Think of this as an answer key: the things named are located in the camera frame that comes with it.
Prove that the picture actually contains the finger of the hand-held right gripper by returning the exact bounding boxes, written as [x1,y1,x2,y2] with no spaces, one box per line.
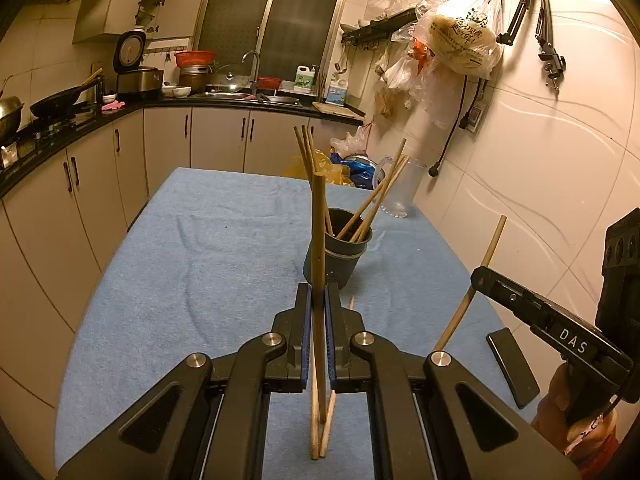
[471,266,551,332]

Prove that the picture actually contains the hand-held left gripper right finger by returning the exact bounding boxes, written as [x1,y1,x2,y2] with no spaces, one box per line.
[324,282,583,480]

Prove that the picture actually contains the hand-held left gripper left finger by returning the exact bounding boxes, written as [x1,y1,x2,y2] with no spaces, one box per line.
[57,282,313,480]

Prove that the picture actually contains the dark grey utensil holder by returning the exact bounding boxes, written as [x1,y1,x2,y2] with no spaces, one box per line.
[302,207,373,291]

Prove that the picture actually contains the bundle of wooden chopsticks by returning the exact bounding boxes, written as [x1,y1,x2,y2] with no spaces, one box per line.
[293,125,410,243]

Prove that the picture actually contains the person's right forearm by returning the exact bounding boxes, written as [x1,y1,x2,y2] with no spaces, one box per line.
[567,425,623,461]

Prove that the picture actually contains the person's right hand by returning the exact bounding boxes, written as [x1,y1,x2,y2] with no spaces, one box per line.
[531,360,621,456]

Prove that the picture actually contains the blue tablecloth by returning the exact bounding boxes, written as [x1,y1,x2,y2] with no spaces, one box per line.
[54,167,541,480]

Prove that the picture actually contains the clear plastic pitcher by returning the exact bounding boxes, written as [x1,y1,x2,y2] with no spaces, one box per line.
[372,156,429,219]

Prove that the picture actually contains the yellow plastic bag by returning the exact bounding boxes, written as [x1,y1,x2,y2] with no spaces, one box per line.
[281,152,353,188]

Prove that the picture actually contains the blue plastic bag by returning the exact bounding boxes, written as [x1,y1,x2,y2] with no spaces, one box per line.
[331,154,377,191]

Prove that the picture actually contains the white plastic bag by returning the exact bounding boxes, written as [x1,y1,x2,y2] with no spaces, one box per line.
[329,126,370,158]

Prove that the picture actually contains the cream lower cabinets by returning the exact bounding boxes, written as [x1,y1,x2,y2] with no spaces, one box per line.
[0,106,366,466]

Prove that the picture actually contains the cream cabinets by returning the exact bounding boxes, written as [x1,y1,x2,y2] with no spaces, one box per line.
[72,0,176,45]
[0,106,366,466]

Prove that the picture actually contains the wooden cutting board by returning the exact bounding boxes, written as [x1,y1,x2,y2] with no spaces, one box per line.
[311,101,366,122]

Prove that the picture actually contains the steel sink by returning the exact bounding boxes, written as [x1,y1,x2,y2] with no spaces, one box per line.
[202,91,305,107]

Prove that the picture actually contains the hanging clear plastic bag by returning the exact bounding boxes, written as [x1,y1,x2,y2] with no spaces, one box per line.
[374,0,451,128]

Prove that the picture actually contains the blue label detergent bottle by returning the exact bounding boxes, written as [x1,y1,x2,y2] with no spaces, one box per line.
[327,74,349,107]

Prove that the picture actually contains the plastic bag of flatbread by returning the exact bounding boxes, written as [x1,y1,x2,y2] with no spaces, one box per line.
[414,0,505,81]

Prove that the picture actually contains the green label detergent bottle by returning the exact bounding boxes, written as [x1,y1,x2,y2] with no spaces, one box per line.
[292,64,317,94]

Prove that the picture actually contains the chrome faucet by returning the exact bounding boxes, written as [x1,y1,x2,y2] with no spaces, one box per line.
[242,51,262,98]

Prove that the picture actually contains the black kitchen countertop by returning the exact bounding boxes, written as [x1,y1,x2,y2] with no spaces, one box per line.
[0,91,366,200]

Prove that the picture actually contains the glass pot lid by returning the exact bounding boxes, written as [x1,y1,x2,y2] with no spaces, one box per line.
[206,63,252,93]

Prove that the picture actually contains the red basin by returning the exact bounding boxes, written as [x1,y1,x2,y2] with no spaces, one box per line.
[173,50,217,68]

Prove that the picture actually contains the open rice cooker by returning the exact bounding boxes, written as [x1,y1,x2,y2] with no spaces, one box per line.
[113,30,165,102]

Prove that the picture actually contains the gas stove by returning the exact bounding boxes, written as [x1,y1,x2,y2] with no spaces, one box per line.
[20,105,101,141]

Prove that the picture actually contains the dark sliding window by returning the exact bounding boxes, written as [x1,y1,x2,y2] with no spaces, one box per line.
[192,0,351,95]

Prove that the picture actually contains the black wok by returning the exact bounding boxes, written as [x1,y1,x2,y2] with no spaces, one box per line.
[29,85,86,120]

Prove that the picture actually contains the metal pot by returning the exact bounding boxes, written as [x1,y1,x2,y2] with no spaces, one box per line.
[0,96,25,147]

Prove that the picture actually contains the cream upper cabinets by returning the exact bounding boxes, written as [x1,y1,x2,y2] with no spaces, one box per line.
[72,0,176,45]

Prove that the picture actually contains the black power cable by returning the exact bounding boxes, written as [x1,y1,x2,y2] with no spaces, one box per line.
[428,76,476,177]

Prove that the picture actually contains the wall power strip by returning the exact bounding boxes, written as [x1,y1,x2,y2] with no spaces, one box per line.
[459,92,489,134]

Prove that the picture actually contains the black wall hook rack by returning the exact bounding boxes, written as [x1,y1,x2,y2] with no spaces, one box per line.
[341,0,532,45]

